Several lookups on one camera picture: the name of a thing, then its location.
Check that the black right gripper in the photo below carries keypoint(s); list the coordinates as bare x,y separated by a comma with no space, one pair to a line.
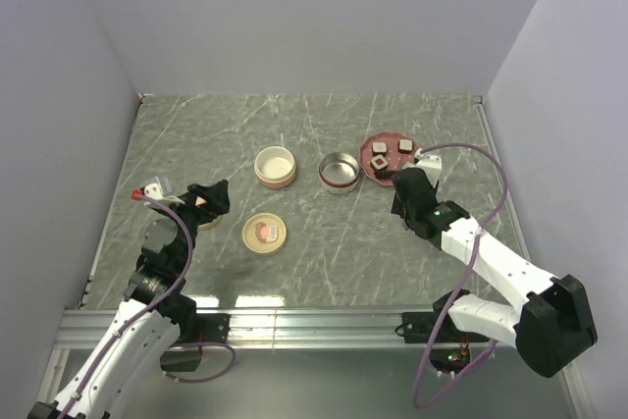
396,206

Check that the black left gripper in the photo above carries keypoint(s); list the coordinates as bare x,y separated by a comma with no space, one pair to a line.
215,202

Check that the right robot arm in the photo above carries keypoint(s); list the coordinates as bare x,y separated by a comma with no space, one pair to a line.
547,319

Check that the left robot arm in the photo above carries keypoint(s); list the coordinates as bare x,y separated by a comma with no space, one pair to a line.
103,383

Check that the pink octagonal plate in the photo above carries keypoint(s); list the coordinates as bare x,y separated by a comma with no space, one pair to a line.
396,160

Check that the sushi roll red centre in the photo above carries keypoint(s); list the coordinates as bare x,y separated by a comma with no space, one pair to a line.
379,163

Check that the sushi roll white top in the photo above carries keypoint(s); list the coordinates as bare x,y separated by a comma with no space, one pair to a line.
379,148

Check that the cream lid with label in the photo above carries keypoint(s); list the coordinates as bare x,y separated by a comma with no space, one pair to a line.
264,233

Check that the steel bowl red band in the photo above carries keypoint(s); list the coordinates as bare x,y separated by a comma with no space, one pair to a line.
339,173

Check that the pink bowl white inside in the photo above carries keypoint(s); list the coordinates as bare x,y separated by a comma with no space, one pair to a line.
275,167

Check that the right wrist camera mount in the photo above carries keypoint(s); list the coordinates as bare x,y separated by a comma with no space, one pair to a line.
431,164

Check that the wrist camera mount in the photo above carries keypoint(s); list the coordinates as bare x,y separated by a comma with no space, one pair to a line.
431,164
157,189

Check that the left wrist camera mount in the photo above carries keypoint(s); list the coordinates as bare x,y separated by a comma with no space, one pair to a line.
157,189

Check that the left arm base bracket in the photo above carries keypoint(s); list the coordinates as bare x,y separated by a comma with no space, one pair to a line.
205,331

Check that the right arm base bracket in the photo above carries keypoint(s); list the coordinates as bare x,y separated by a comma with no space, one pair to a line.
417,326

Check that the aluminium front rail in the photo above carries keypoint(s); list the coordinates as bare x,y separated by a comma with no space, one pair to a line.
333,328

